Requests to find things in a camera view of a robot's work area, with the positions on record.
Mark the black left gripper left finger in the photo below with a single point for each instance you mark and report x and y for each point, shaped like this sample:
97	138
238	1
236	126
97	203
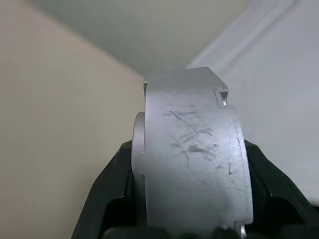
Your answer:
112	186

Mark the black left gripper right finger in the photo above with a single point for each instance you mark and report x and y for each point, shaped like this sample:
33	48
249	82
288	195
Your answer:
274	199

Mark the grey metal gear disc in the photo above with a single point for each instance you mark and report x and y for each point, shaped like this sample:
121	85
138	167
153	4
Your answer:
189	154

